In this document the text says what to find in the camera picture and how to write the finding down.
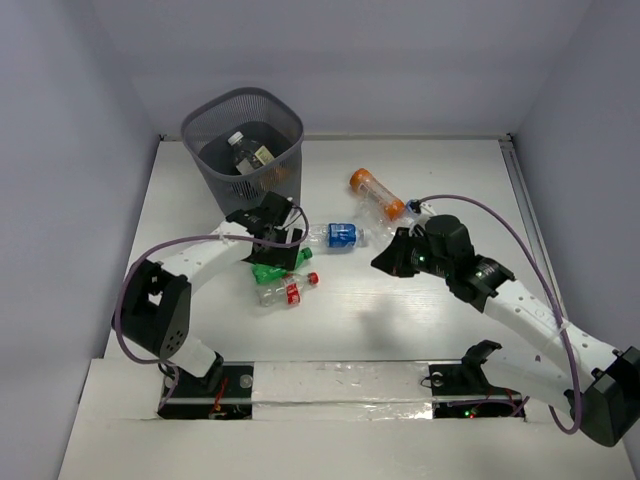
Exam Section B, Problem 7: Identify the long orange capped bottle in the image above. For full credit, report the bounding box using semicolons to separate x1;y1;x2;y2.
349;168;405;221

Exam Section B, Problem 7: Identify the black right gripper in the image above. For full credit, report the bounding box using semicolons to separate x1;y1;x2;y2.
369;226;452;279

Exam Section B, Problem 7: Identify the clear bottle blue label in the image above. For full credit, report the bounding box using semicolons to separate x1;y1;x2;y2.
303;222;370;253

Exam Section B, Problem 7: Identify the metal rail right wall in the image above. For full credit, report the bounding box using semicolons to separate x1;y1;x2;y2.
498;135;562;300

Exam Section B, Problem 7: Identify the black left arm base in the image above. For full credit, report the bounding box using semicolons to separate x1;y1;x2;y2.
158;354;255;420

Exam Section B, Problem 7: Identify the silver taped front rail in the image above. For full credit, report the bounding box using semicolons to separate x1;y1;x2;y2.
251;361;433;421

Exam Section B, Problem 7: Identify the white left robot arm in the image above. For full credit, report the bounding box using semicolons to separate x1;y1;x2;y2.
112;192;309;395

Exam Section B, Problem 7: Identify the clear bottle red label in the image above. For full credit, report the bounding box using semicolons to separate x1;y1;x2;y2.
257;272;319;307

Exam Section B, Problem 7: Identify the orange juice bottle brown cap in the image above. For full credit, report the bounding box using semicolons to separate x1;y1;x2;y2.
264;166;291;185

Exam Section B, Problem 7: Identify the green soda bottle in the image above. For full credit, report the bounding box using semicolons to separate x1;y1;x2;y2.
251;247;313;285

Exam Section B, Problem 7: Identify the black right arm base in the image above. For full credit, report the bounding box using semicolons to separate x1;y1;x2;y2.
420;340;526;420

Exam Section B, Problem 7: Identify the clear apple juice bottle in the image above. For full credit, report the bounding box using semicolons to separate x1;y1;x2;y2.
227;131;275;175

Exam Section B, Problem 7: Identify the grey mesh waste bin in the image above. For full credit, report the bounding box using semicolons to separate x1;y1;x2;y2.
181;87;304;215

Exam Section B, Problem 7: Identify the clear bottle light blue cap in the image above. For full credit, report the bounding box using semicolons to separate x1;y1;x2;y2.
405;199;422;218

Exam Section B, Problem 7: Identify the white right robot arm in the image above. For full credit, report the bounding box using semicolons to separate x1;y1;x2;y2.
371;215;639;447

